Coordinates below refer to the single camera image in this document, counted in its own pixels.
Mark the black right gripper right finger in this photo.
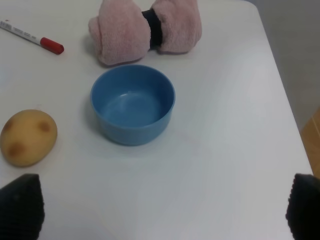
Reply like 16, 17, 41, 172
285, 173, 320, 240

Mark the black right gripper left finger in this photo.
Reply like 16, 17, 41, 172
0, 173, 45, 240

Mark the brown potato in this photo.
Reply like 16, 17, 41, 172
0, 109, 58, 167

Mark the blue plastic bowl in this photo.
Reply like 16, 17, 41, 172
90, 64, 176, 146

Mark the red cap white marker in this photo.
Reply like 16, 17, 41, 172
0, 20, 65, 55

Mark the rolled pink towel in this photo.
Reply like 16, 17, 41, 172
88, 0, 202, 66

